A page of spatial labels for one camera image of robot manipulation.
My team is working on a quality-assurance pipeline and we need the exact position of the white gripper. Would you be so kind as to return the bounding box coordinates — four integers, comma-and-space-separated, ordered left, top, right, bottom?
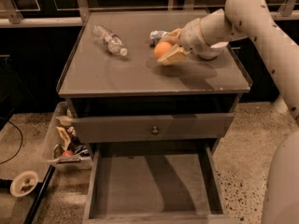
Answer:
158, 19, 210, 65

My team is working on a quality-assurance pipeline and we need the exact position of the orange fruit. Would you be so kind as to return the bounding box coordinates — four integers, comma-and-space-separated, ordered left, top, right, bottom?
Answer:
154, 42, 173, 59

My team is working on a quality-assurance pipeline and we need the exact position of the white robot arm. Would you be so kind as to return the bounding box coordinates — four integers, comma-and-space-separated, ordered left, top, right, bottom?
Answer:
158, 0, 299, 224

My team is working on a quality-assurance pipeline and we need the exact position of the grey drawer cabinet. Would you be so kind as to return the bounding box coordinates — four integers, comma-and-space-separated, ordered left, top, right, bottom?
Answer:
56, 10, 253, 154

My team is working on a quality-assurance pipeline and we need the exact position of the brass drawer knob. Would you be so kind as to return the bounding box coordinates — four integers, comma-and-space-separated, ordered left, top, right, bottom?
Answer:
151, 127, 159, 135

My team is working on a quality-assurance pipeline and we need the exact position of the grey top drawer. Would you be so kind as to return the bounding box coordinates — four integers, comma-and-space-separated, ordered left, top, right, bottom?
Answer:
72, 113, 234, 143

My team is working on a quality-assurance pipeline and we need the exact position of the open grey middle drawer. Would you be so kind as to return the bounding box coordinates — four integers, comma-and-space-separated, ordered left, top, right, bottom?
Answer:
83, 140, 240, 224

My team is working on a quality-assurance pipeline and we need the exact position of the crushed silver can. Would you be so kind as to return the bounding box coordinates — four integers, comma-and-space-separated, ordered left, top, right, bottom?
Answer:
149, 30, 168, 47

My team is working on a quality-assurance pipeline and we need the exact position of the clear plastic water bottle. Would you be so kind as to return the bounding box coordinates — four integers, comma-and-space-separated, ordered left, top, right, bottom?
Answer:
93, 25, 128, 57

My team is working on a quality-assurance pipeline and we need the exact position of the yellow snack packet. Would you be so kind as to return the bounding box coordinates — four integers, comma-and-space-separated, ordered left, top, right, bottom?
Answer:
56, 127, 71, 150

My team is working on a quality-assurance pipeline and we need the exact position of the red apple in bin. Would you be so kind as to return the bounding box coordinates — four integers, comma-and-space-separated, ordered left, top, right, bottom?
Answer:
62, 150, 74, 157

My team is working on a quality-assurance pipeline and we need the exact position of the clear plastic storage bin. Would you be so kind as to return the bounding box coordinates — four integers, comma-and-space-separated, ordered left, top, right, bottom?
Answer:
42, 102, 93, 172

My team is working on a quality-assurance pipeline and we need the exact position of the white post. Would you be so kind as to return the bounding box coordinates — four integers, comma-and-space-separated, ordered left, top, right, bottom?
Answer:
273, 95, 288, 114

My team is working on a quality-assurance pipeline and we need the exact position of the metal railing frame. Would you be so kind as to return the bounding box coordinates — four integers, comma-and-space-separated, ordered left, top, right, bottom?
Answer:
0, 0, 298, 27

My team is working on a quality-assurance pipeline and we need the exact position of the black cable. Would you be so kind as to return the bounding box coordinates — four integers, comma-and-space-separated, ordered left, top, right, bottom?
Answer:
0, 117, 24, 166

